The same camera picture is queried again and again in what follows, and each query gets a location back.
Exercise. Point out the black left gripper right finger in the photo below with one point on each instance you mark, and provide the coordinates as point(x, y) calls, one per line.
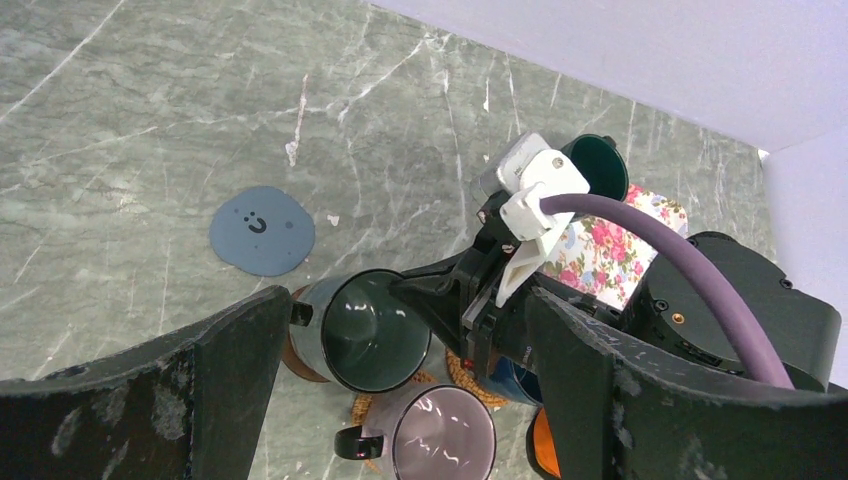
point(619, 408)

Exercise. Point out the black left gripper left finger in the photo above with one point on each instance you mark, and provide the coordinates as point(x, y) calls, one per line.
point(189, 404)

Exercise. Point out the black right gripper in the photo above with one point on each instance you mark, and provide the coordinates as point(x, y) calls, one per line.
point(456, 298)

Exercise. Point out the orange mug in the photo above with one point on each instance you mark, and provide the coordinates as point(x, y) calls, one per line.
point(546, 444)

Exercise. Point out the grey green mug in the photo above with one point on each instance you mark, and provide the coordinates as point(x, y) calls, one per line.
point(373, 342)

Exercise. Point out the orange black round coaster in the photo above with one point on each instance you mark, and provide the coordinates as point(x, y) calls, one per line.
point(530, 447)

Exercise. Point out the navy blue mug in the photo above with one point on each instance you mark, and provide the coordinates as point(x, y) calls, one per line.
point(513, 382)

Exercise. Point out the woven rattan coaster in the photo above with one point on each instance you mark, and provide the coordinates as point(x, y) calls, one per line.
point(464, 379)
point(361, 407)

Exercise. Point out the mauve grey mug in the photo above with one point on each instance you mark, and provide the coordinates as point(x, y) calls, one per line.
point(424, 431)

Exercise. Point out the blue round coaster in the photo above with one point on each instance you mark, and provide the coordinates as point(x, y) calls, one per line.
point(262, 231)

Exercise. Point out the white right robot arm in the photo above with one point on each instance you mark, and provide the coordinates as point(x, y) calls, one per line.
point(706, 299)

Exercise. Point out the floral serving tray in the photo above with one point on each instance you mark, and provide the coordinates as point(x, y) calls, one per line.
point(600, 258)

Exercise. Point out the dark green mug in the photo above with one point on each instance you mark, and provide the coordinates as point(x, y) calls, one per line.
point(600, 163)

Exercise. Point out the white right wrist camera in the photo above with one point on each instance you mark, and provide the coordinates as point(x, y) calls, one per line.
point(529, 170)

